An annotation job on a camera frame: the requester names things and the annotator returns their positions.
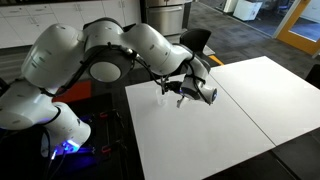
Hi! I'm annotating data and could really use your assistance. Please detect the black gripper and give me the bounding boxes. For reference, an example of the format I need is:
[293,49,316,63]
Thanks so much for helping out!
[161,77,184,97]

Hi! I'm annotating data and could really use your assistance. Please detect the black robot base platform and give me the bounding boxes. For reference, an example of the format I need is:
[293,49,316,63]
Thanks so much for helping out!
[43,92,136,180]

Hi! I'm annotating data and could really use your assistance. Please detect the clear plastic cup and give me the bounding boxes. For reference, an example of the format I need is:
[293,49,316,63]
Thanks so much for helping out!
[155,87,171,107]

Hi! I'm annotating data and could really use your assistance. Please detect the black chair with curved backrest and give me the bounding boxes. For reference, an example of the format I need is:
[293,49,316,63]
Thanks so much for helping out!
[179,28,213,56]

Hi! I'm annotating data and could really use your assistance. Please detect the stainless steel refrigerator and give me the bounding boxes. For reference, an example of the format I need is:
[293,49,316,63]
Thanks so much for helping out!
[141,0,194,37]

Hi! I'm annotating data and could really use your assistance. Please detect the orange floor mat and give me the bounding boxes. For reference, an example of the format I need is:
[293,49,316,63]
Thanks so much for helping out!
[53,79,93,104]

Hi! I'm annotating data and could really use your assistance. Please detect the small white box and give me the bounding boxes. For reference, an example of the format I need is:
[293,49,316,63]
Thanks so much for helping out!
[222,0,240,14]

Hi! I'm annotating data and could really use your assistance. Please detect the large white box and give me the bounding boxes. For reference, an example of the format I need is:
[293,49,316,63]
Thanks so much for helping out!
[232,0,264,22]

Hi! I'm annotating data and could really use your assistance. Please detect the orange door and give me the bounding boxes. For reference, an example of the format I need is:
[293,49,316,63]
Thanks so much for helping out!
[276,0,320,56]

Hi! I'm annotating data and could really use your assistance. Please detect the white cabinet row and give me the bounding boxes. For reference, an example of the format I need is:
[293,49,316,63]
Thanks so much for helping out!
[0,0,142,49]

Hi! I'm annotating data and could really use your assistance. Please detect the white wrist camera block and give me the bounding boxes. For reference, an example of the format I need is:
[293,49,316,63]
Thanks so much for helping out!
[175,94,187,109]

